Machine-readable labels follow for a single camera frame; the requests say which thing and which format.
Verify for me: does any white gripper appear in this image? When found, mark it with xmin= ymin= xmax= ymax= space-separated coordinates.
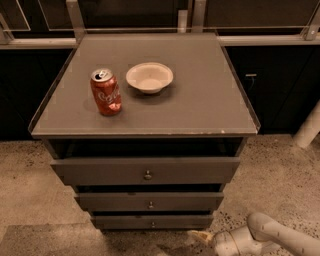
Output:
xmin=188 ymin=226 xmax=280 ymax=256

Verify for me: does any grey drawer cabinet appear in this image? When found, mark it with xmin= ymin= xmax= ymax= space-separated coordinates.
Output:
xmin=30 ymin=34 xmax=259 ymax=218

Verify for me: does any white cylindrical post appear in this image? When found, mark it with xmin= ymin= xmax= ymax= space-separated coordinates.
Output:
xmin=293 ymin=100 xmax=320 ymax=148

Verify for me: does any white paper bowl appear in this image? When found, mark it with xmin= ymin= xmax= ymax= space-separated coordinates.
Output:
xmin=126 ymin=62 xmax=174 ymax=94

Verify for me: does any metal rail frame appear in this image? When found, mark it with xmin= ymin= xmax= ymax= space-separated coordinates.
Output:
xmin=0 ymin=0 xmax=320 ymax=49

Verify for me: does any grey top drawer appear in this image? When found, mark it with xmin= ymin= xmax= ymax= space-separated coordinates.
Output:
xmin=51 ymin=157 xmax=240 ymax=186

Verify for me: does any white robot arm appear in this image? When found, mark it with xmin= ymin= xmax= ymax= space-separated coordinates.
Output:
xmin=187 ymin=212 xmax=320 ymax=256

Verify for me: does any grey drawer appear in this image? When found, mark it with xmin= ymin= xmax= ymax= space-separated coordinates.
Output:
xmin=91 ymin=215 xmax=213 ymax=230
xmin=75 ymin=192 xmax=223 ymax=212
xmin=51 ymin=157 xmax=240 ymax=186

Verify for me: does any grey bottom drawer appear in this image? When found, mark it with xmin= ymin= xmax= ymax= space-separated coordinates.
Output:
xmin=91 ymin=215 xmax=213 ymax=230

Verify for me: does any red soda can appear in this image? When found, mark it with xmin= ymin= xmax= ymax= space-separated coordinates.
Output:
xmin=90 ymin=68 xmax=122 ymax=116

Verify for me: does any grey middle drawer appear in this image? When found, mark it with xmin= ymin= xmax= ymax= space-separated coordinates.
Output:
xmin=75 ymin=192 xmax=223 ymax=212

